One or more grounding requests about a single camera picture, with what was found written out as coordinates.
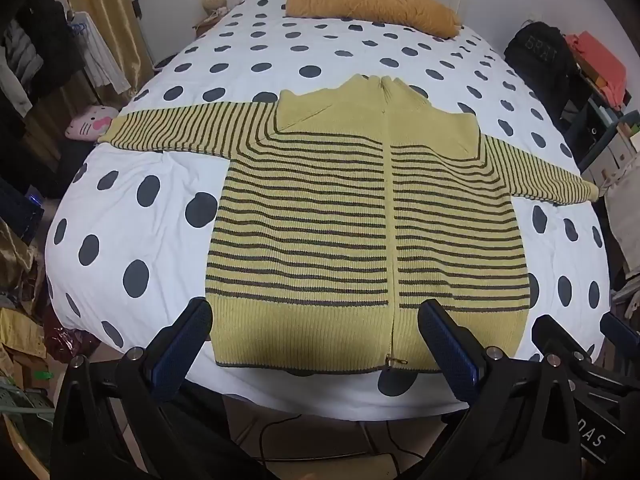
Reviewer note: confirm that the white polka dot bed cover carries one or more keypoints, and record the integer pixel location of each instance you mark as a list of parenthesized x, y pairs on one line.
[(150, 240)]

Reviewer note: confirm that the white striped hanging garment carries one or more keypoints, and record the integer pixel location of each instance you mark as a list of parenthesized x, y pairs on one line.
[(102, 62)]

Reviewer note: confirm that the gold curtain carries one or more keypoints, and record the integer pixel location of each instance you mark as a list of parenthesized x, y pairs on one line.
[(112, 5)]

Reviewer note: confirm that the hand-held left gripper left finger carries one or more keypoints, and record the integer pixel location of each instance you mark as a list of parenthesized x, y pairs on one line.
[(185, 340)]

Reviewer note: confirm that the black hanging garment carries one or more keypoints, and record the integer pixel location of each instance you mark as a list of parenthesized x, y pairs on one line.
[(42, 40)]

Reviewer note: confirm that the white storage box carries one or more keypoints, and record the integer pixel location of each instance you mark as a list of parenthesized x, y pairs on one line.
[(617, 152)]

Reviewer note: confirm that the yellow striped knit sweater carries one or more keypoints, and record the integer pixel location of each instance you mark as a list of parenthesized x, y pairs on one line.
[(350, 210)]

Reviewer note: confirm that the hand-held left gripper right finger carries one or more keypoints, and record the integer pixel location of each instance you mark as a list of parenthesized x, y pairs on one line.
[(450, 347)]

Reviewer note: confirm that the black backpack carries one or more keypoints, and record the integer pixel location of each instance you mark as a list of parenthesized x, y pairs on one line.
[(542, 57)]

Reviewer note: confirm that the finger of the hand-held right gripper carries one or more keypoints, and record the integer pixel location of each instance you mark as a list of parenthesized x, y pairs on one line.
[(620, 330), (547, 332)]

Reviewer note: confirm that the orange cloth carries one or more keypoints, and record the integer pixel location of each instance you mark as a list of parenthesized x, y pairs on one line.
[(600, 65)]

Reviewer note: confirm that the pink cat plush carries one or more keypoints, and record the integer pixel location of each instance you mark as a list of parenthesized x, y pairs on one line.
[(90, 122)]

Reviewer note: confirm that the orange knit pillow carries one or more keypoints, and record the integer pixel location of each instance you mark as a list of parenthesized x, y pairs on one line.
[(370, 2)]

